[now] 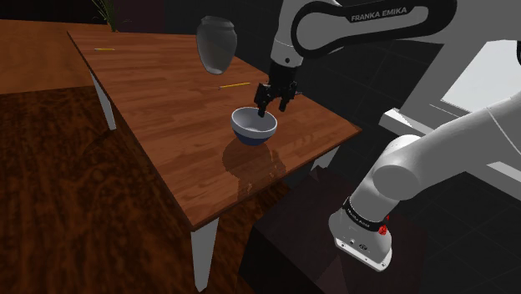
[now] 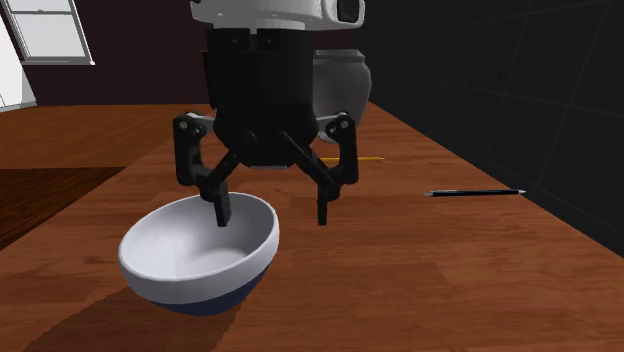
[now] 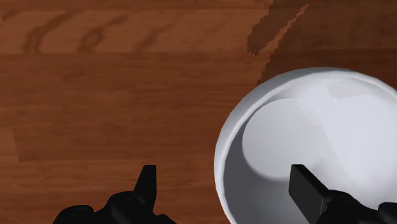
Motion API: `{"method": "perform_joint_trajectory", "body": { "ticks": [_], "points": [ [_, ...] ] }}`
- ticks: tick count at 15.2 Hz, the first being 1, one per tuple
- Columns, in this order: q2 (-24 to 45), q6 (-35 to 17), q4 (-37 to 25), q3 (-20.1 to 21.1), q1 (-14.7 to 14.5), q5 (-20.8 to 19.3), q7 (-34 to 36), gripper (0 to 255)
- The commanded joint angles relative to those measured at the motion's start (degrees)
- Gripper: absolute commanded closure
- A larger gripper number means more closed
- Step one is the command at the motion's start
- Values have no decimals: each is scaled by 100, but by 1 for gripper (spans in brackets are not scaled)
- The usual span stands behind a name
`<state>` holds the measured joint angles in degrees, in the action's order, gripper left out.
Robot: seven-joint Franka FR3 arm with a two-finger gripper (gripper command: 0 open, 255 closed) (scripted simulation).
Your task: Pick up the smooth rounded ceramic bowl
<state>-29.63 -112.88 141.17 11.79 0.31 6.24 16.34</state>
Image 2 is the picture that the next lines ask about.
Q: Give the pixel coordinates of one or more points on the black pen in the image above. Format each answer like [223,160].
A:
[473,193]

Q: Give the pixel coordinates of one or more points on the white framed window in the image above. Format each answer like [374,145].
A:
[48,29]

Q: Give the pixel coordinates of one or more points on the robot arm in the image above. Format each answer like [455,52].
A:
[253,12]

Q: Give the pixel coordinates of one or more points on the white round jar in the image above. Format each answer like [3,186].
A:
[341,83]

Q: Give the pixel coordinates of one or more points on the yellow pencil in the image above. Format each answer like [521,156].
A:
[365,158]

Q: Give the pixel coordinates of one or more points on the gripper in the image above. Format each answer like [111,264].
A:
[263,97]

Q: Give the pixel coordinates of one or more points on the white bowl with blue base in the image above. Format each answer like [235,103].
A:
[185,258]

